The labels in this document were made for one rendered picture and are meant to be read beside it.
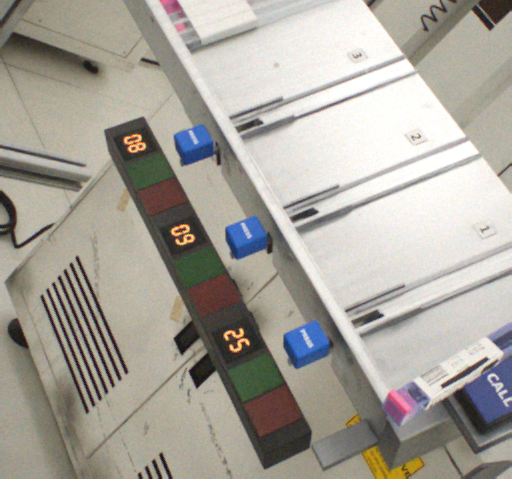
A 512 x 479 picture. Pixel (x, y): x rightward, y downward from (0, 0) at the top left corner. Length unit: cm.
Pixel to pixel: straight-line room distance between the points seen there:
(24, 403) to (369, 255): 88
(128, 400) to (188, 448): 13
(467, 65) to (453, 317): 230
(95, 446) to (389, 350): 74
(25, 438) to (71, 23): 110
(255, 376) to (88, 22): 165
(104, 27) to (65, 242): 94
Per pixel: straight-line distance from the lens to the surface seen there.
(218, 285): 76
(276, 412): 72
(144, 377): 132
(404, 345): 74
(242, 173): 80
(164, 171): 83
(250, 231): 77
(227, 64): 90
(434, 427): 71
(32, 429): 152
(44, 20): 225
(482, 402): 68
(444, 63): 306
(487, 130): 293
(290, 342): 72
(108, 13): 230
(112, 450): 137
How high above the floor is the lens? 104
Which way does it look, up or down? 25 degrees down
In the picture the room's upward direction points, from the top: 45 degrees clockwise
